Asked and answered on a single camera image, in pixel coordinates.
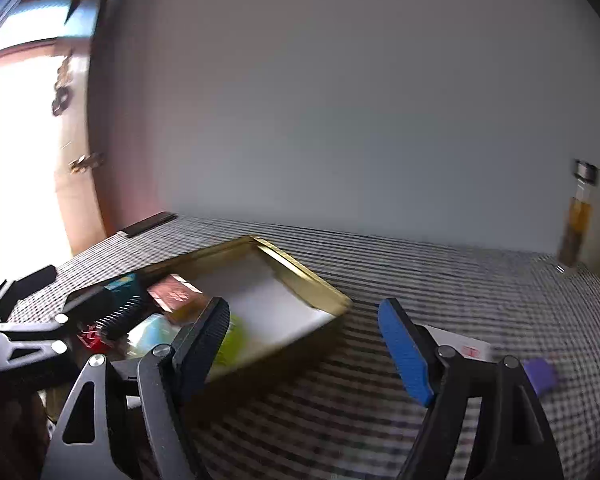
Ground purple square box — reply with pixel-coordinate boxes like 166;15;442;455
522;358;558;398

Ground black hair clip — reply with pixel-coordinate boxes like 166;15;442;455
95;295;147;341

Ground white card box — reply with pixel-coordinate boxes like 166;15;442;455
425;325;492;362

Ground green soccer toy block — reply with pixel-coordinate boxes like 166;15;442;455
207;314;251;382

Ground brown picture card pack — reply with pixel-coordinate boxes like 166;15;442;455
148;273;208;313

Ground red toy brick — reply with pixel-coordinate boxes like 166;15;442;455
76;325;114;354

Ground clear plastic box yellow label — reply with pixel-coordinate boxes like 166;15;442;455
124;314;180;359

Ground teal blue box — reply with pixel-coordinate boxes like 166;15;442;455
105;273;146;308

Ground wooden door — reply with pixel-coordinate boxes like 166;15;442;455
0;0;107;281

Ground checkered tablecloth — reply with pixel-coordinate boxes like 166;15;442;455
9;213;600;480

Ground gold metal tin box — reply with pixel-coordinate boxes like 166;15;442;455
137;236;352;392

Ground black bar on table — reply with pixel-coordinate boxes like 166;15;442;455
119;211;178;237

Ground glass tea bottle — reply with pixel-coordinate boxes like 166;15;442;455
556;159;600;273

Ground door hanging ornament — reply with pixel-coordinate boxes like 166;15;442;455
52;50;73;117

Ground brass door handle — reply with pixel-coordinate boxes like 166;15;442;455
69;153;105;174

